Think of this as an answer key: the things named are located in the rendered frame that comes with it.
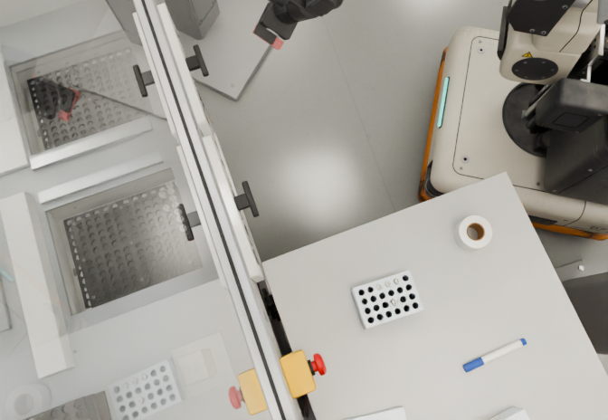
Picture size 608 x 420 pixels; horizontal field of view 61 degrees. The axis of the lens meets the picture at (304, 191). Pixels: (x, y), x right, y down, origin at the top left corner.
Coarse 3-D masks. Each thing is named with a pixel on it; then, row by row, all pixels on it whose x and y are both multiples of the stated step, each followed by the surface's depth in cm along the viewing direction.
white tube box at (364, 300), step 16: (400, 272) 107; (368, 288) 109; (384, 288) 106; (400, 288) 108; (368, 304) 105; (384, 304) 108; (400, 304) 105; (416, 304) 107; (368, 320) 108; (384, 320) 104
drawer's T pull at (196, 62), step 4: (196, 44) 108; (196, 48) 108; (196, 52) 107; (200, 52) 107; (192, 56) 107; (196, 56) 107; (200, 56) 107; (188, 60) 107; (192, 60) 107; (196, 60) 107; (200, 60) 107; (188, 64) 107; (192, 64) 107; (196, 64) 107; (200, 64) 107; (204, 64) 107; (188, 68) 107; (192, 68) 107; (196, 68) 107; (204, 68) 106; (204, 72) 106; (204, 76) 107
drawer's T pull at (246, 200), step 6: (246, 186) 100; (246, 192) 100; (234, 198) 99; (240, 198) 99; (246, 198) 99; (252, 198) 99; (240, 204) 99; (246, 204) 99; (252, 204) 99; (240, 210) 100; (252, 210) 99
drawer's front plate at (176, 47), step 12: (168, 12) 112; (168, 24) 107; (168, 36) 107; (180, 48) 106; (180, 60) 105; (180, 72) 104; (192, 84) 104; (192, 96) 103; (192, 108) 102; (204, 120) 102; (204, 132) 106
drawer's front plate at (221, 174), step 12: (204, 144) 101; (216, 156) 100; (216, 168) 99; (228, 180) 105; (228, 192) 98; (228, 204) 97; (240, 216) 100; (240, 228) 96; (240, 240) 96; (252, 252) 99; (252, 264) 94; (252, 276) 94
